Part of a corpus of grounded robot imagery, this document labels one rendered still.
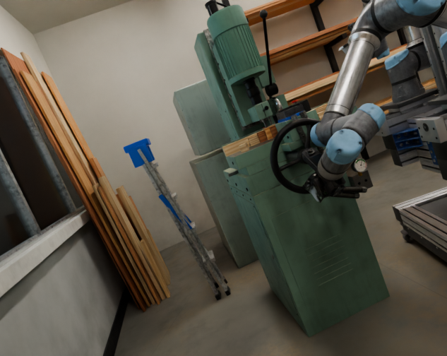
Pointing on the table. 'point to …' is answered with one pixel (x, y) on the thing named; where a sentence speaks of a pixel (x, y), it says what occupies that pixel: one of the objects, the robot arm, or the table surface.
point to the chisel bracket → (256, 114)
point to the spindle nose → (253, 91)
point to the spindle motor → (235, 44)
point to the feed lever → (268, 59)
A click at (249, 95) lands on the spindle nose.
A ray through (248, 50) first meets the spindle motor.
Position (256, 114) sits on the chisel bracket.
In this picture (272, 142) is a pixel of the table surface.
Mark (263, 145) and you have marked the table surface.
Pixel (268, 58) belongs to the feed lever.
